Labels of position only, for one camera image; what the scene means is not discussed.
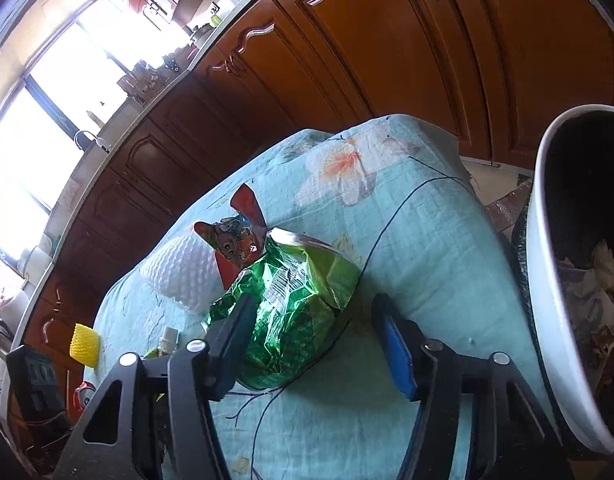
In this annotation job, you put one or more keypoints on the green snack bag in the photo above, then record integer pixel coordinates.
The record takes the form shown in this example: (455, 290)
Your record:
(292, 320)

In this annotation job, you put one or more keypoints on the white rimmed black bin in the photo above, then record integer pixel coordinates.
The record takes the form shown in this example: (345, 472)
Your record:
(552, 285)

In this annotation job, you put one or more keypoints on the knife rack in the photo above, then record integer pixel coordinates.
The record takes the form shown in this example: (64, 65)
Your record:
(137, 77)

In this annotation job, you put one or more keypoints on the teal floral tablecloth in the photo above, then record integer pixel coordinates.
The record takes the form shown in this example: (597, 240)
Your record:
(427, 240)

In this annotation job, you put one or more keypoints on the wooden lower cabinets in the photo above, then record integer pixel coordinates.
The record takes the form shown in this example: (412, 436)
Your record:
(387, 35)

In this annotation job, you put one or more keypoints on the white kettle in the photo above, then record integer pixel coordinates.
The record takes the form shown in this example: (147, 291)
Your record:
(9, 315)

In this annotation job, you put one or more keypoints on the white tissue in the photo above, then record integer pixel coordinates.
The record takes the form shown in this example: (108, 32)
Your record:
(606, 262)

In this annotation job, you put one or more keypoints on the white foam fruit net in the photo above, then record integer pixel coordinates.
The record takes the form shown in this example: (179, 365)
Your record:
(182, 272)

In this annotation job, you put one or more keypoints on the kitchen window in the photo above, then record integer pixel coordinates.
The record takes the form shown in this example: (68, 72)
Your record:
(62, 110)

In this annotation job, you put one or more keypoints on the red drink can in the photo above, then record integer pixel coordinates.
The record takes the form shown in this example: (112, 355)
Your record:
(86, 394)

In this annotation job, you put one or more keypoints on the red cartoon print wrapper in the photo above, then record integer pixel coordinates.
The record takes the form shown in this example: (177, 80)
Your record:
(234, 245)

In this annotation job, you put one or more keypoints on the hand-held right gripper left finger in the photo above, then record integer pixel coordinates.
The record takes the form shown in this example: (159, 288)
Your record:
(234, 340)

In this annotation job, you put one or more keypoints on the yellow foam fruit net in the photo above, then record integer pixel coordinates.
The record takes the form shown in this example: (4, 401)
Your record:
(87, 345)

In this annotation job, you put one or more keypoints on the chrome kitchen faucet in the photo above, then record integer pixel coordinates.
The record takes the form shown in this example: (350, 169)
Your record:
(89, 141)

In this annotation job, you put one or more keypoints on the white pot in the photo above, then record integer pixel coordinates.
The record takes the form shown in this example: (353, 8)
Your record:
(39, 266)

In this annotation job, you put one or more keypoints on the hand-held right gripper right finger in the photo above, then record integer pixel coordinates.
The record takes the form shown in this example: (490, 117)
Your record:
(399, 355)

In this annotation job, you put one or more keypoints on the grey kitchen countertop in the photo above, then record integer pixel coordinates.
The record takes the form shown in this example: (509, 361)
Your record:
(137, 116)

